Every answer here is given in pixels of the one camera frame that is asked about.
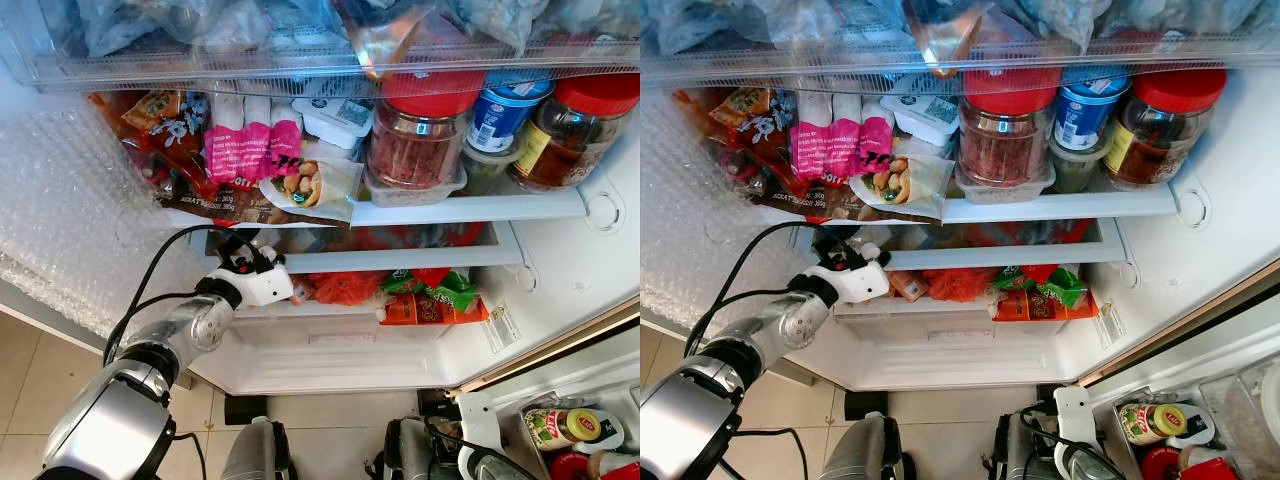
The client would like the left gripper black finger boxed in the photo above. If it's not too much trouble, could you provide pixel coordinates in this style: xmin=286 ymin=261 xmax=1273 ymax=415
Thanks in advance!
xmin=230 ymin=236 xmax=279 ymax=275
xmin=822 ymin=234 xmax=877 ymax=273

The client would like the white fridge crisper drawer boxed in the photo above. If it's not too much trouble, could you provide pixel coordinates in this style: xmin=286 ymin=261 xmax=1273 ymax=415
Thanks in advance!
xmin=788 ymin=296 xmax=1113 ymax=393
xmin=188 ymin=298 xmax=503 ymax=397

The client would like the white edged fridge shelf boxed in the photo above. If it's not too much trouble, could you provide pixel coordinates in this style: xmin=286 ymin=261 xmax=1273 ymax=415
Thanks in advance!
xmin=349 ymin=184 xmax=592 ymax=228
xmin=940 ymin=182 xmax=1182 ymax=225

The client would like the white fridge door shelf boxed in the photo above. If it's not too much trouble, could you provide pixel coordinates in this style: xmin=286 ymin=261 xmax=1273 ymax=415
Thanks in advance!
xmin=498 ymin=325 xmax=641 ymax=480
xmin=1080 ymin=285 xmax=1280 ymax=480

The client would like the dark brown food packet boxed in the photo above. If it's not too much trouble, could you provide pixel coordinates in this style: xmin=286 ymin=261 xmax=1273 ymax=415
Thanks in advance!
xmin=743 ymin=180 xmax=883 ymax=224
xmin=150 ymin=180 xmax=291 ymax=227

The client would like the sandwich picture food packet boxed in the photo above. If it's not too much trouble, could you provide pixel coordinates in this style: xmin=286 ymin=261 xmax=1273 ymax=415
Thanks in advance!
xmin=258 ymin=155 xmax=364 ymax=224
xmin=848 ymin=154 xmax=957 ymax=222

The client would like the orange produce bag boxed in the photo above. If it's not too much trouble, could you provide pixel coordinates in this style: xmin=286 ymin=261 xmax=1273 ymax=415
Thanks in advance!
xmin=309 ymin=271 xmax=387 ymax=307
xmin=920 ymin=267 xmax=1002 ymax=304

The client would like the pink white snack packet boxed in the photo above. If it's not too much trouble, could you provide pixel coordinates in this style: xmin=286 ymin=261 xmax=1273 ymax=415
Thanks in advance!
xmin=789 ymin=103 xmax=827 ymax=183
xmin=270 ymin=100 xmax=305 ymax=177
xmin=204 ymin=97 xmax=242 ymax=186
xmin=823 ymin=98 xmax=864 ymax=182
xmin=858 ymin=100 xmax=897 ymax=174
xmin=239 ymin=95 xmax=274 ymax=184

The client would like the clear crisper cover shelf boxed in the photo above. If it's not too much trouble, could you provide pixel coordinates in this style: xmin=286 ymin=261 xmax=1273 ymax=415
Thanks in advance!
xmin=204 ymin=221 xmax=527 ymax=274
xmin=795 ymin=219 xmax=1127 ymax=272

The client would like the white labelled plastic box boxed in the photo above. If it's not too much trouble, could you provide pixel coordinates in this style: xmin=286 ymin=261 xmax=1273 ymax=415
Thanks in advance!
xmin=293 ymin=97 xmax=377 ymax=152
xmin=880 ymin=94 xmax=964 ymax=150

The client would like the clear plastic tray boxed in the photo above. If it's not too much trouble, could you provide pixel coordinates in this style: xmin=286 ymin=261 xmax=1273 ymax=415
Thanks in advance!
xmin=952 ymin=160 xmax=1060 ymax=207
xmin=361 ymin=160 xmax=470 ymax=209

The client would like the red orange snack bag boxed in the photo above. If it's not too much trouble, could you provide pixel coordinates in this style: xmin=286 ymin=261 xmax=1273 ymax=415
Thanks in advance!
xmin=90 ymin=89 xmax=212 ymax=202
xmin=672 ymin=88 xmax=797 ymax=202

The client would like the orange red food packet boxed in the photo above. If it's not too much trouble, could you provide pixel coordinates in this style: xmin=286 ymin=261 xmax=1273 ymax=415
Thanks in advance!
xmin=992 ymin=290 xmax=1102 ymax=324
xmin=377 ymin=292 xmax=492 ymax=327

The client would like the bubble wrap sheet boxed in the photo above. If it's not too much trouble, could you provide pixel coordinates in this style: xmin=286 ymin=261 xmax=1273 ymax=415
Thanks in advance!
xmin=0 ymin=103 xmax=213 ymax=338

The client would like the grey robot left leg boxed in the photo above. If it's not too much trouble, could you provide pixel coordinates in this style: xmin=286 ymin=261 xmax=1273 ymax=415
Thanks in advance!
xmin=820 ymin=414 xmax=907 ymax=480
xmin=221 ymin=417 xmax=292 ymax=480

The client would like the grey robot leg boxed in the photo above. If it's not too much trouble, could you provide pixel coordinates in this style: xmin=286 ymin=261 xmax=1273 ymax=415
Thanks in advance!
xmin=820 ymin=414 xmax=907 ymax=480
xmin=988 ymin=414 xmax=1043 ymax=480
xmin=221 ymin=417 xmax=292 ymax=480
xmin=384 ymin=417 xmax=442 ymax=480

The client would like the clear freezer drawer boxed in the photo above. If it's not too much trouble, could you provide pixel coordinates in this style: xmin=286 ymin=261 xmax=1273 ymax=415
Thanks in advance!
xmin=640 ymin=0 xmax=1280 ymax=95
xmin=0 ymin=0 xmax=641 ymax=94

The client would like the large red lid glass jar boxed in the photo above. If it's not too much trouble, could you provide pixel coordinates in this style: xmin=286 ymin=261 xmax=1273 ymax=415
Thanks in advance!
xmin=366 ymin=68 xmax=487 ymax=191
xmin=957 ymin=67 xmax=1064 ymax=189

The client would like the green snack packet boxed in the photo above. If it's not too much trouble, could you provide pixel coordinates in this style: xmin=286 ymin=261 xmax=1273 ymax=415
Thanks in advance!
xmin=990 ymin=264 xmax=1090 ymax=310
xmin=380 ymin=267 xmax=482 ymax=312

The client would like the jar with green contents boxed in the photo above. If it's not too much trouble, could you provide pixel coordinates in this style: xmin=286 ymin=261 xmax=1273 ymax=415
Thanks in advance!
xmin=461 ymin=140 xmax=522 ymax=197
xmin=1047 ymin=140 xmax=1112 ymax=195

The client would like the orange tinted plastic bag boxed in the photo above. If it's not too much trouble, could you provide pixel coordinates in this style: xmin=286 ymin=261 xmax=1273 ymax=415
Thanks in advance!
xmin=903 ymin=0 xmax=1053 ymax=80
xmin=338 ymin=0 xmax=473 ymax=82

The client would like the grey robot right leg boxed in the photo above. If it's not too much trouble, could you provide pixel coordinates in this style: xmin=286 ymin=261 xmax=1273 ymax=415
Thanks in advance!
xmin=384 ymin=417 xmax=442 ymax=480
xmin=988 ymin=414 xmax=1043 ymax=480

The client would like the small white label sticker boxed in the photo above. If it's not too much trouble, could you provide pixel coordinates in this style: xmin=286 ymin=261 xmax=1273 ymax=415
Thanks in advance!
xmin=1092 ymin=302 xmax=1127 ymax=350
xmin=484 ymin=304 xmax=522 ymax=352

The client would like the blue tin can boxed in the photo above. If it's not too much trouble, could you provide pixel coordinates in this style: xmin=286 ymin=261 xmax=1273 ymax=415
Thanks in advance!
xmin=465 ymin=80 xmax=555 ymax=155
xmin=1053 ymin=70 xmax=1137 ymax=153

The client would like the red lid jar yellow label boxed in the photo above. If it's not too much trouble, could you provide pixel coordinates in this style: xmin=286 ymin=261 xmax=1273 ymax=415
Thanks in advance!
xmin=509 ymin=73 xmax=641 ymax=192
xmin=1100 ymin=69 xmax=1229 ymax=191

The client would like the yellow lid sauce jar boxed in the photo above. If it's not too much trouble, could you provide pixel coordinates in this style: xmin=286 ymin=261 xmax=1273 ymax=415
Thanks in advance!
xmin=1117 ymin=402 xmax=1192 ymax=447
xmin=522 ymin=406 xmax=607 ymax=452

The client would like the red bottle cap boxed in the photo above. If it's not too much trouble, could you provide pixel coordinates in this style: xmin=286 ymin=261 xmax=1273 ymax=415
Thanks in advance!
xmin=1139 ymin=446 xmax=1187 ymax=480
xmin=547 ymin=450 xmax=592 ymax=480

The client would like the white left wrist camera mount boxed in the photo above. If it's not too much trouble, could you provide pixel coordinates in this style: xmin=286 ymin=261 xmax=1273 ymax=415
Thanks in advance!
xmin=228 ymin=262 xmax=295 ymax=308
xmin=812 ymin=258 xmax=891 ymax=306

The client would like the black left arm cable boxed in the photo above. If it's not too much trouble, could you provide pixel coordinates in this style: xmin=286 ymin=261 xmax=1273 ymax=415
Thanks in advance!
xmin=684 ymin=221 xmax=853 ymax=358
xmin=103 ymin=224 xmax=263 ymax=367

